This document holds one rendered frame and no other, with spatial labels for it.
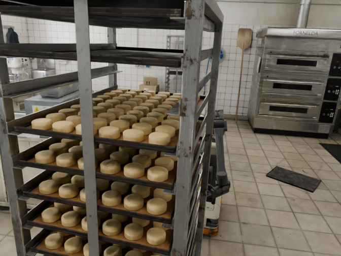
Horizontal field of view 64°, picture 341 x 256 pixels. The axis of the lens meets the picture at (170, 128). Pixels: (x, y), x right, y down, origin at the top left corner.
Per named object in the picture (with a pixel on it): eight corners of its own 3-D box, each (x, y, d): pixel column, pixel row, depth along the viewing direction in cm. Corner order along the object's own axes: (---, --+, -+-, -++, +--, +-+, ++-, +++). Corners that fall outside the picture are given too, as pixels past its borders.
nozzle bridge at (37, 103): (28, 137, 244) (23, 99, 234) (65, 116, 313) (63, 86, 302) (63, 139, 241) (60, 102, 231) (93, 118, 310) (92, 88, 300)
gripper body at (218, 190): (212, 205, 152) (222, 200, 155) (213, 190, 148) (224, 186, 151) (205, 199, 157) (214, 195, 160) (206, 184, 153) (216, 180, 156)
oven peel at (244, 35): (229, 122, 622) (238, 27, 585) (228, 121, 626) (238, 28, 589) (242, 123, 618) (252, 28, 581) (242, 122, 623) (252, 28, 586)
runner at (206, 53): (205, 55, 112) (206, 47, 111) (212, 55, 111) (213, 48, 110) (168, 69, 52) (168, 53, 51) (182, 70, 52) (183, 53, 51)
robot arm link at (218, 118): (225, 106, 176) (209, 107, 177) (227, 126, 173) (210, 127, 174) (223, 122, 219) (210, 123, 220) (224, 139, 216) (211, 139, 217)
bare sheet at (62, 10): (115, 27, 114) (115, 23, 114) (211, 31, 106) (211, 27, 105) (-2, 12, 58) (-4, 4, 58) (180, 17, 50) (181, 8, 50)
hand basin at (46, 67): (70, 91, 686) (67, 46, 653) (63, 94, 650) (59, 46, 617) (34, 89, 698) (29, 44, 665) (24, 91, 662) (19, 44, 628)
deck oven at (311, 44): (252, 136, 530) (268, 26, 469) (244, 120, 644) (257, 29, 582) (337, 144, 512) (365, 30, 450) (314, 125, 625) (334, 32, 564)
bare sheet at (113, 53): (115, 50, 117) (115, 46, 116) (209, 55, 109) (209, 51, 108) (3, 56, 61) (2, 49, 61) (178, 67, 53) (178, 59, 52)
